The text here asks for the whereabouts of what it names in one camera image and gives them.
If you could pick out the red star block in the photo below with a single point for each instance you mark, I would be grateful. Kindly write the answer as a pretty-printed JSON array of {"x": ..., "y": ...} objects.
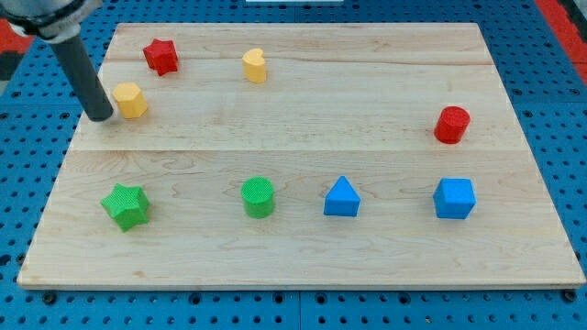
[{"x": 161, "y": 56}]

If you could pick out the red cylinder block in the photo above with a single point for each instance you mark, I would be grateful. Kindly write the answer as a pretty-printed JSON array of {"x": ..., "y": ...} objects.
[{"x": 452, "y": 124}]

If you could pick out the green star block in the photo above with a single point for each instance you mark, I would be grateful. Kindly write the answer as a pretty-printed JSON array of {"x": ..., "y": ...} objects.
[{"x": 127, "y": 206}]

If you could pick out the blue triangle block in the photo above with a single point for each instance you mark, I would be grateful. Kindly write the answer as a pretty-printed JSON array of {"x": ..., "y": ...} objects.
[{"x": 342, "y": 199}]

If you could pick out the yellow heart block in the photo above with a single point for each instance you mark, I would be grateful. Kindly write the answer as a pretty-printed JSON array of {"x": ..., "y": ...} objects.
[{"x": 254, "y": 66}]

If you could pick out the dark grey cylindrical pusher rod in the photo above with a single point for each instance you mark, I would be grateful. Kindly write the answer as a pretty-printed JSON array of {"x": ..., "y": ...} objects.
[{"x": 80, "y": 71}]

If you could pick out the light wooden board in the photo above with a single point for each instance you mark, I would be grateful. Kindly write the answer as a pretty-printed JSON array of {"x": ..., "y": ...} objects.
[{"x": 354, "y": 100}]

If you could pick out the yellow hexagon block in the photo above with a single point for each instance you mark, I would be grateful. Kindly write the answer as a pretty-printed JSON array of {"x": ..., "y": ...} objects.
[{"x": 130, "y": 100}]

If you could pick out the silver black robot end mount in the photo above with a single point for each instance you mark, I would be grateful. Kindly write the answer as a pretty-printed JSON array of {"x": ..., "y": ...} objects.
[{"x": 51, "y": 20}]

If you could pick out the green cylinder block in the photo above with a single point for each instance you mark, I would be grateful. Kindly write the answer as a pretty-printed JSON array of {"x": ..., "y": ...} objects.
[{"x": 257, "y": 195}]

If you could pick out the blue cube block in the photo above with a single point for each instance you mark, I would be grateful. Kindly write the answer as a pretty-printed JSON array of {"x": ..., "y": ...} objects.
[{"x": 454, "y": 198}]

